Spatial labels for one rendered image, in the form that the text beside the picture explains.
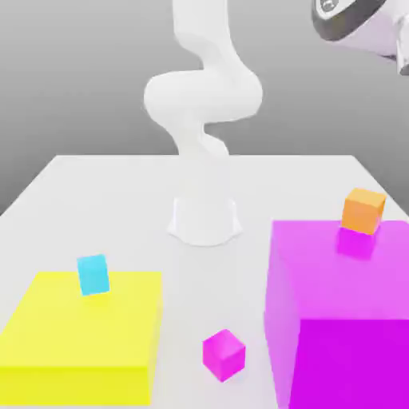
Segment small magenta cube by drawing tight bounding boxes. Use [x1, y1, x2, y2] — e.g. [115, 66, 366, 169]
[201, 328, 247, 383]

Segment small orange cube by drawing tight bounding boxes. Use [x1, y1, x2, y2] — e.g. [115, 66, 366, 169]
[340, 187, 387, 236]

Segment small cyan cube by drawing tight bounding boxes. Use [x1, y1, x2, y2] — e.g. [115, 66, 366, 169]
[76, 253, 111, 297]

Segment large yellow box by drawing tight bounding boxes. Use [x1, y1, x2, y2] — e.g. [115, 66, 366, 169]
[0, 271, 164, 407]

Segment large magenta box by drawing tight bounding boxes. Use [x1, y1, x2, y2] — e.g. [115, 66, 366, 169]
[264, 219, 409, 409]

